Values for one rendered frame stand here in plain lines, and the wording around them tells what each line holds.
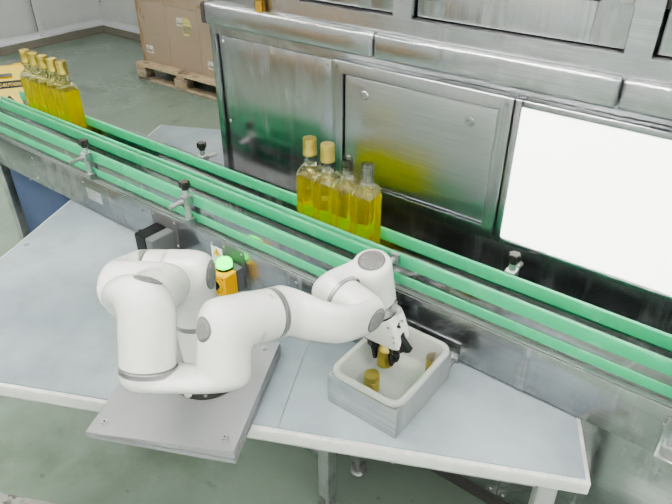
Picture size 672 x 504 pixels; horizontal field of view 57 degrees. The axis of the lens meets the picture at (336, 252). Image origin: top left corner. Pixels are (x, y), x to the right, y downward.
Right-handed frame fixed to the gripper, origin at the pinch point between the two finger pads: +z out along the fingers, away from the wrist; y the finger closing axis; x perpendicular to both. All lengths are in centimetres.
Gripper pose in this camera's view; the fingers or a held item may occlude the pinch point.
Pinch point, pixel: (385, 351)
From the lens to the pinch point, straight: 133.4
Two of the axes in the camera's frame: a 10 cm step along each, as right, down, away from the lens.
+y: -8.1, -3.2, 4.9
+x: -5.6, 6.4, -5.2
